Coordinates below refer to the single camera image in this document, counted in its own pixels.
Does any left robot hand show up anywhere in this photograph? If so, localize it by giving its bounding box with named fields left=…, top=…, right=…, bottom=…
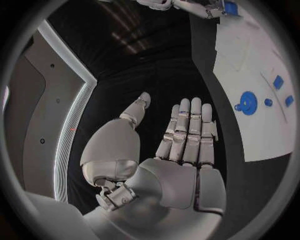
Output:
left=79, top=91, right=228, bottom=240

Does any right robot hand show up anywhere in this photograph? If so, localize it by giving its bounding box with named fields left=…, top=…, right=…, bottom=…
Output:
left=203, top=3, right=227, bottom=20

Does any white task board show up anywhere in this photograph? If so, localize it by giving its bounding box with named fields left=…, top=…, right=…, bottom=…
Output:
left=211, top=10, right=297, bottom=163

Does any blue block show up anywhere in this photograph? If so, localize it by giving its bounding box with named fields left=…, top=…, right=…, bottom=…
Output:
left=272, top=74, right=285, bottom=90
left=284, top=94, right=295, bottom=108
left=222, top=0, right=240, bottom=16

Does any blue gear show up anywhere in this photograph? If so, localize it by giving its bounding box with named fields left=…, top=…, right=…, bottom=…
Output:
left=239, top=90, right=259, bottom=116

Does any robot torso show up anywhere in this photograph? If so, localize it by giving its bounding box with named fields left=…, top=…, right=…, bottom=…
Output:
left=3, top=20, right=99, bottom=206

